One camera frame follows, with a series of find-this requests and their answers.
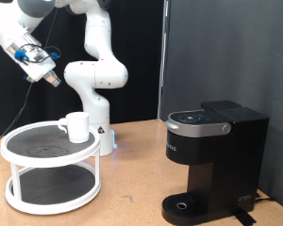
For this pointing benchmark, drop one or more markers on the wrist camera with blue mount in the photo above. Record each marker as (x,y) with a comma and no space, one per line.
(28,77)

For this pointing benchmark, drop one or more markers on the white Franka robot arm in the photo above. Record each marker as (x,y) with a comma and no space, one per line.
(94,75)

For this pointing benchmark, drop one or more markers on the white ceramic mug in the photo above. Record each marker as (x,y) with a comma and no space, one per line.
(78,128)

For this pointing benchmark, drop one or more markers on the black backdrop curtain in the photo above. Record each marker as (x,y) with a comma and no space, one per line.
(141,62)

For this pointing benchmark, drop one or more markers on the white two-tier turntable stand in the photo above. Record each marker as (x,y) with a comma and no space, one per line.
(44,147)

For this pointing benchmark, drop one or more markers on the clear water reservoir tank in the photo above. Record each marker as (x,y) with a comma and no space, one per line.
(220,104)

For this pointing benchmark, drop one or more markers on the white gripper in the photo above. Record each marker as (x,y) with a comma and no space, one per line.
(39,67)

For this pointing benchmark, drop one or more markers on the grey partition panel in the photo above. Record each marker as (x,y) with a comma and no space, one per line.
(267,78)

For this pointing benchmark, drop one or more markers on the black Keurig coffee machine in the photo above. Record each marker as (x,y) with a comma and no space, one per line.
(226,172)

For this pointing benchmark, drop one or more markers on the vertical metal pole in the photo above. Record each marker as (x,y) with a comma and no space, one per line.
(162,78)

